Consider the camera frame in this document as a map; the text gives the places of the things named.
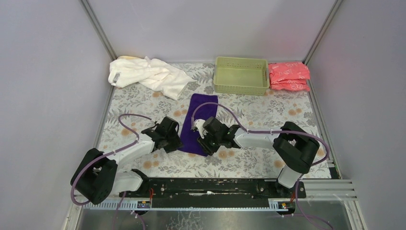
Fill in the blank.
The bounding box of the purple microfibre towel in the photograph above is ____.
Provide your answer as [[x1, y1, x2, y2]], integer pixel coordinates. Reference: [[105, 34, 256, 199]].
[[179, 93, 218, 157]]

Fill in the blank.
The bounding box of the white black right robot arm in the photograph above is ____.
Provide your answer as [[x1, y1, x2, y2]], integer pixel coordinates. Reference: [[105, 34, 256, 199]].
[[192, 117, 320, 189]]

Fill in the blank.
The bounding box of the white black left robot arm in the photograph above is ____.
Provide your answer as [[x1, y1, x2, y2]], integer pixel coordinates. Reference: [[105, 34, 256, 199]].
[[70, 113, 182, 206]]

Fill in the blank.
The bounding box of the green perforated plastic basket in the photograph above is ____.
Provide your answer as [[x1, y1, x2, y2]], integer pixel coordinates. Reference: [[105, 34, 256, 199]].
[[213, 57, 270, 96]]

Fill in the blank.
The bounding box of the white crumpled towel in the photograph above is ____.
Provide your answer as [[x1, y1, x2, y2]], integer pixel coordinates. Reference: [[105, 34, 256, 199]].
[[108, 56, 195, 100]]

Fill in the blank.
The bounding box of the pink patterned plastic package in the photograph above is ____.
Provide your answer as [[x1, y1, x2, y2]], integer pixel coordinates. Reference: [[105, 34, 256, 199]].
[[268, 62, 311, 92]]

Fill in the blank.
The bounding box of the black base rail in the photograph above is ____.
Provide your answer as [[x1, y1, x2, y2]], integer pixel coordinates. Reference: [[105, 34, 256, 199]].
[[119, 177, 306, 209]]

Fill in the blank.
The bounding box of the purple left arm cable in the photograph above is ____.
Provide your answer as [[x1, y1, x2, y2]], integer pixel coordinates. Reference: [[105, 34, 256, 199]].
[[70, 114, 153, 230]]

